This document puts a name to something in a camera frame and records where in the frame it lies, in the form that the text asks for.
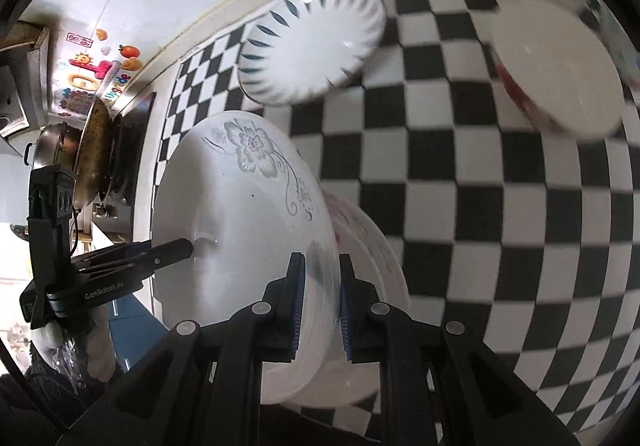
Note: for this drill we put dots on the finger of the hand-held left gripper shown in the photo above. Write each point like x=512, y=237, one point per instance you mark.
x=150, y=256

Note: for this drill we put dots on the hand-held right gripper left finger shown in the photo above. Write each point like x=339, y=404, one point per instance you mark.
x=298, y=306

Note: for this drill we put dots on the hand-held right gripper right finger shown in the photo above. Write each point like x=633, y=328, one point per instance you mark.
x=345, y=326

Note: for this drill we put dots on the white plate with red flowers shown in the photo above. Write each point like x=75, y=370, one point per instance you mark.
x=370, y=251

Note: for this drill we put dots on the white plate with grey flower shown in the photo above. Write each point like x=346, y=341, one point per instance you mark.
x=240, y=206

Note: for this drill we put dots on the white plate with blue stripes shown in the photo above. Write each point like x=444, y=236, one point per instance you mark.
x=310, y=46

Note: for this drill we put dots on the white bowl with red pattern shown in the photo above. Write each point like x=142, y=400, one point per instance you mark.
x=550, y=71

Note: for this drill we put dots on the blue cabinet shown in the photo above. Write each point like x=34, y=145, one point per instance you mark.
x=130, y=331

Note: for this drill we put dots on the steel pot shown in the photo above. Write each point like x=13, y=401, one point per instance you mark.
x=50, y=144

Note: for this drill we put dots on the brown worn wok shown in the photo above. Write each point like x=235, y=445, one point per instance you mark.
x=92, y=151

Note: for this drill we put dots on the black gas stove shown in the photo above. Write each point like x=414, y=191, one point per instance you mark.
x=130, y=151

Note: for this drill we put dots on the black and white checkered tablecloth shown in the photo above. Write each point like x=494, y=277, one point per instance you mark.
x=450, y=226

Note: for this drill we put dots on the steel range hood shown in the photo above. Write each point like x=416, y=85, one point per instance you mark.
x=20, y=91

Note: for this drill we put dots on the colourful wall stickers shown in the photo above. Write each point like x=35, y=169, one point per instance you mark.
x=90, y=76

